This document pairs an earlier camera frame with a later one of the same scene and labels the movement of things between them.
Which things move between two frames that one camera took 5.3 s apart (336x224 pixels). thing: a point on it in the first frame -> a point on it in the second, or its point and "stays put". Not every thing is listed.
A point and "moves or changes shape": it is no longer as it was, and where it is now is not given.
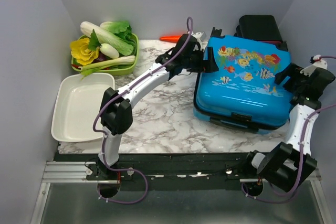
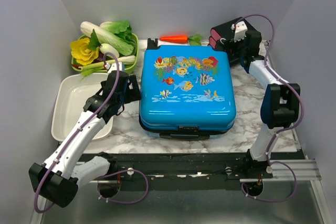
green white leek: (85, 70) stays put
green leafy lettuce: (122, 29) stays put
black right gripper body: (296, 79) -> (239, 50)
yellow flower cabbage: (81, 52) stays put
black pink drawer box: (260, 28) -> (222, 37)
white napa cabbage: (124, 47) stays put
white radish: (109, 51) stays put
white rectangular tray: (77, 103) stays put
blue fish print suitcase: (243, 94) moves or changes shape
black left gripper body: (194, 62) -> (122, 100)
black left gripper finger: (210, 56) -> (133, 79)
